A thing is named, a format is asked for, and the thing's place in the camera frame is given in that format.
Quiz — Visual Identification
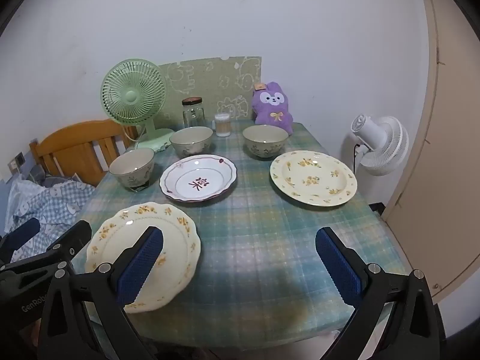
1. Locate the white clip fan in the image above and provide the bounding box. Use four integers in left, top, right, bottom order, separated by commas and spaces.
350, 113, 410, 177

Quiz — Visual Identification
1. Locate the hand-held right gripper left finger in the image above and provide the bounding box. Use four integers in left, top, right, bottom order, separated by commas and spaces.
37, 226, 164, 360

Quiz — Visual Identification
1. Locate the scalloped yellow floral plate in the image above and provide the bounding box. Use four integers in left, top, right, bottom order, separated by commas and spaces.
85, 202, 202, 314

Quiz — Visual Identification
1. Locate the beige door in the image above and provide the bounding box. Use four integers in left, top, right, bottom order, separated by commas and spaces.
380, 0, 480, 304

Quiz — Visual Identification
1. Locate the grey striped cloth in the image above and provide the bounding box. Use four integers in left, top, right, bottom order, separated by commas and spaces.
28, 165, 81, 188

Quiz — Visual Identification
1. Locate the purple rimmed white plate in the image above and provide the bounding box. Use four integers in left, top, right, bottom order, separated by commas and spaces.
160, 154, 238, 204

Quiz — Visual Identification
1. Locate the wooden chair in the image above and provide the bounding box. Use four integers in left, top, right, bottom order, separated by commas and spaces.
29, 119, 139, 187

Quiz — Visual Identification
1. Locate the cotton swab container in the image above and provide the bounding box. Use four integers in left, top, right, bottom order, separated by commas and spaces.
214, 113, 232, 137

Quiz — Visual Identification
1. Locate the wall socket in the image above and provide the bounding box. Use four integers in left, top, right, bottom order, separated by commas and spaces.
8, 152, 26, 175

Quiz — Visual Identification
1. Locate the green desk fan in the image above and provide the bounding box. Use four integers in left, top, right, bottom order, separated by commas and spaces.
100, 58, 177, 153

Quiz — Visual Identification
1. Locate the small floral ceramic bowl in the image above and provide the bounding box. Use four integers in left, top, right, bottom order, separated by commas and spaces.
109, 148, 156, 193

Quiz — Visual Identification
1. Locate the glass jar with dark lid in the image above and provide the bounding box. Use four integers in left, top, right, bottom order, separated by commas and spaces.
182, 97, 206, 129

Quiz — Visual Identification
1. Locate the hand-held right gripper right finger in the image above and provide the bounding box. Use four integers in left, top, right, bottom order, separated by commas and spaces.
315, 227, 447, 360

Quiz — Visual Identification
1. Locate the blue gingham printed blanket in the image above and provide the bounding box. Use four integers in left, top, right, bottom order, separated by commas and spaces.
4, 174, 96, 263

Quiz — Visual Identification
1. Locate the green patterned wall board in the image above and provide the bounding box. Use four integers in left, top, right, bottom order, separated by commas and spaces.
157, 56, 262, 130

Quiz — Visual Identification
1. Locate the purple plush bunny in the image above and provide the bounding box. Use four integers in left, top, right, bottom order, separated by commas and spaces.
250, 81, 295, 136

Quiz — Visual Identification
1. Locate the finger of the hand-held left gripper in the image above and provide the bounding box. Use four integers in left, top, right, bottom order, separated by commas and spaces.
0, 220, 92, 282
0, 217, 41, 263

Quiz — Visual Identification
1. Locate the beige floral ceramic bowl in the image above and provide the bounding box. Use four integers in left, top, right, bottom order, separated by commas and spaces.
242, 125, 289, 160
169, 126, 214, 158

